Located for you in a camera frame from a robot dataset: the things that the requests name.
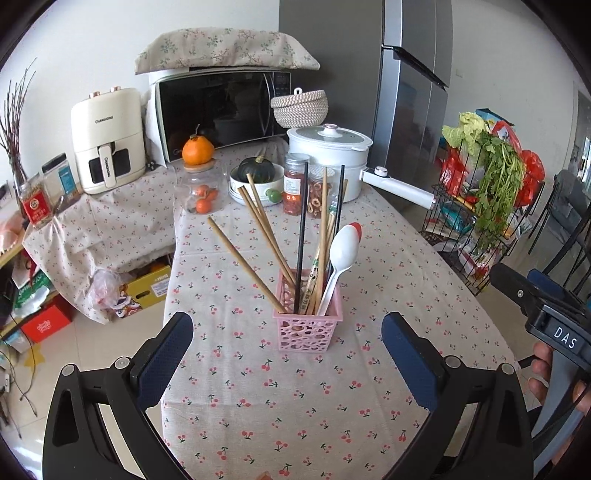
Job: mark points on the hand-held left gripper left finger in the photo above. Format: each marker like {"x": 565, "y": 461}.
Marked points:
{"x": 164, "y": 355}

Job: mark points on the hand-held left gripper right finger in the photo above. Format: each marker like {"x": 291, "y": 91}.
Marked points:
{"x": 411, "y": 360}

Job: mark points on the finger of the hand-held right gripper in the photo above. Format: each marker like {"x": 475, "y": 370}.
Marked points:
{"x": 551, "y": 286}
{"x": 510, "y": 281}

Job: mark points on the pink perforated plastic basket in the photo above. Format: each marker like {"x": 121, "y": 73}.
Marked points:
{"x": 307, "y": 334}

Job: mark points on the wooden chopstick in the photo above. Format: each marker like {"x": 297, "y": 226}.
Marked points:
{"x": 244, "y": 263}
{"x": 324, "y": 207}
{"x": 261, "y": 201}
{"x": 260, "y": 226}

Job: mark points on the red-tipped white spoon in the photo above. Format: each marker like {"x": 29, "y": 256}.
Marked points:
{"x": 354, "y": 227}

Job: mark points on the black chopstick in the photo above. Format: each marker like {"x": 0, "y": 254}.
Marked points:
{"x": 302, "y": 221}
{"x": 339, "y": 203}

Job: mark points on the person's right hand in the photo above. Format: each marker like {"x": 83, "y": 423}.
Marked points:
{"x": 540, "y": 369}

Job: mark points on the yellow cardboard box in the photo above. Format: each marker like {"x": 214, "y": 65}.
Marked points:
{"x": 152, "y": 281}

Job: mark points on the pile of food packets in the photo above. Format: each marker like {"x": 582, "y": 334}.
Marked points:
{"x": 461, "y": 219}

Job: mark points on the dark grey chair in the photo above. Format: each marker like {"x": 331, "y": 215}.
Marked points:
{"x": 568, "y": 203}

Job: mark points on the clear plastic bag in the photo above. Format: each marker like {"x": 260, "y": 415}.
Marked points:
{"x": 106, "y": 288}

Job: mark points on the green leafy herbs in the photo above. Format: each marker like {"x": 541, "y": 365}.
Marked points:
{"x": 496, "y": 184}

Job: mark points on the red plastic bag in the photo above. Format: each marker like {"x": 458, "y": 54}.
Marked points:
{"x": 531, "y": 170}

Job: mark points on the red snack packet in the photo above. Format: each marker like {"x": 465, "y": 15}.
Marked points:
{"x": 455, "y": 173}

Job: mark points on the red box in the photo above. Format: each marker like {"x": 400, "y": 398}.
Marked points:
{"x": 44, "y": 325}

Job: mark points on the cherry print cloth cover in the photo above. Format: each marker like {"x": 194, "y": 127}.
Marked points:
{"x": 115, "y": 221}

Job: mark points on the green and white bag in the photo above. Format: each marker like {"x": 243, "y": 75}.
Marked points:
{"x": 32, "y": 290}

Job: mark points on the colourful carton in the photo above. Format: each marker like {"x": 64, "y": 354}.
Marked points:
{"x": 501, "y": 129}

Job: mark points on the small tangerine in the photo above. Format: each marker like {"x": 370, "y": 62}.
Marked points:
{"x": 205, "y": 191}
{"x": 203, "y": 206}

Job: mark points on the napa cabbage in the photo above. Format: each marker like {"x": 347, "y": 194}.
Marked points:
{"x": 461, "y": 131}

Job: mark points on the glass jar with wooden lid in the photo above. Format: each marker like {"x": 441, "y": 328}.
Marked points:
{"x": 189, "y": 182}

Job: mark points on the jar of dried fruit rings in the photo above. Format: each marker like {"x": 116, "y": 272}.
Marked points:
{"x": 316, "y": 203}

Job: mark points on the white bowl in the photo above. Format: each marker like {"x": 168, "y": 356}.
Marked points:
{"x": 249, "y": 191}

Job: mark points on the green lime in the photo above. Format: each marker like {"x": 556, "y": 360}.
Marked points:
{"x": 274, "y": 197}

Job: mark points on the pale pink bag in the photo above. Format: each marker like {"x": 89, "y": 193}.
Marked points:
{"x": 9, "y": 235}

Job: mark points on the grey refrigerator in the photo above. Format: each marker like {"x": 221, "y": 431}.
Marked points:
{"x": 406, "y": 115}

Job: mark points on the jar of red goji berries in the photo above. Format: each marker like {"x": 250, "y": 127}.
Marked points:
{"x": 292, "y": 203}

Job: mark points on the glass jar with red label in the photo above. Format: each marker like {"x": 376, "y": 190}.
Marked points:
{"x": 34, "y": 205}

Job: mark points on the clear container with black lid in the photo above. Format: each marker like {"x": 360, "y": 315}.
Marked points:
{"x": 62, "y": 180}

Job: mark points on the dark green pumpkin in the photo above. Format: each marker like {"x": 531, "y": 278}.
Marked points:
{"x": 256, "y": 170}

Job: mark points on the large orange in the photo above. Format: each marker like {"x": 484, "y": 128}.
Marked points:
{"x": 198, "y": 150}

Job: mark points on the white electric pot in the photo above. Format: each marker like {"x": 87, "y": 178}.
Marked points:
{"x": 332, "y": 152}

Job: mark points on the cream air fryer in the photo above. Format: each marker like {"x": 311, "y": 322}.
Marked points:
{"x": 106, "y": 120}

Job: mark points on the black microwave oven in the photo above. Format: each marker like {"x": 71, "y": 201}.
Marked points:
{"x": 207, "y": 110}

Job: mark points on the dry bare branches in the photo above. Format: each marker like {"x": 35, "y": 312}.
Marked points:
{"x": 11, "y": 138}

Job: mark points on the white woven basket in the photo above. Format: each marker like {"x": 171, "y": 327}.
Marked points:
{"x": 300, "y": 110}

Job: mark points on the floral cloth cover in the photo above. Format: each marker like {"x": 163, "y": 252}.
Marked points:
{"x": 221, "y": 46}

